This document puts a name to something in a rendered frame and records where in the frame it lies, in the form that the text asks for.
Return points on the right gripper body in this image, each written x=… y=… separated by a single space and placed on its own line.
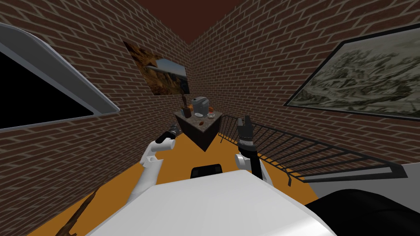
x=245 y=133

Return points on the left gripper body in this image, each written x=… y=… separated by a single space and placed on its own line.
x=175 y=129

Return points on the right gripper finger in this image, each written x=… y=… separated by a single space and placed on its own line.
x=241 y=123
x=248 y=122

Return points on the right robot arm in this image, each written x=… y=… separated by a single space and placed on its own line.
x=254 y=160

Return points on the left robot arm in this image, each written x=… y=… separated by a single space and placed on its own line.
x=151 y=167

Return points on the dark cabinet with stone top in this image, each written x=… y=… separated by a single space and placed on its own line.
x=200 y=134

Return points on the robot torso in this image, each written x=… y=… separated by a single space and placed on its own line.
x=210 y=206

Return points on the brown wooden stick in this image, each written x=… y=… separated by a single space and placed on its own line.
x=78 y=213

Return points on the grey framed dark window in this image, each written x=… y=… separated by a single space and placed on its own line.
x=36 y=95

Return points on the brown landscape wall picture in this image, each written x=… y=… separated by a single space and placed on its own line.
x=160 y=73

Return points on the black framed grey wall picture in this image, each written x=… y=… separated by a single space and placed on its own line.
x=361 y=78

